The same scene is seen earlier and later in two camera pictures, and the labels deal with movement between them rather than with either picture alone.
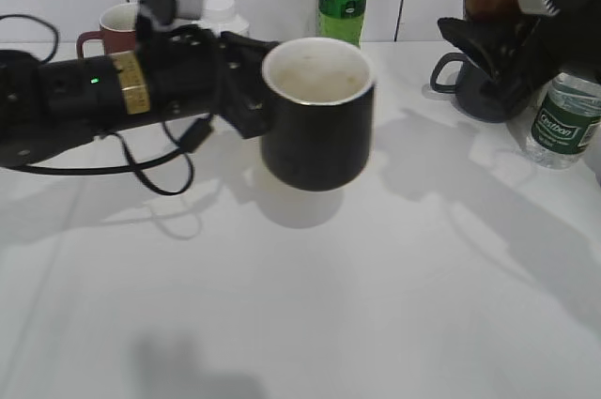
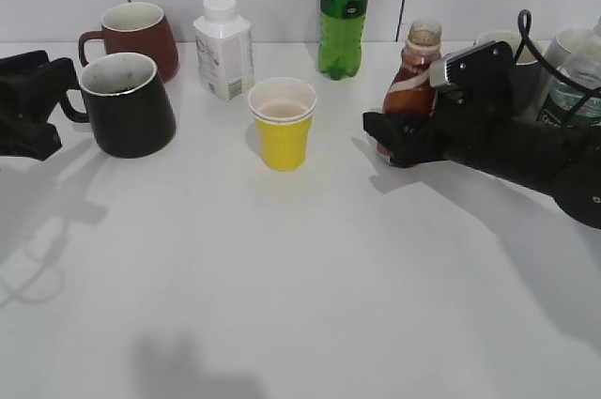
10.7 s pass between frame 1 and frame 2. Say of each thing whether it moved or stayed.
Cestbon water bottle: stayed
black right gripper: moved
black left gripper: moved
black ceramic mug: moved
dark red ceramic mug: stayed
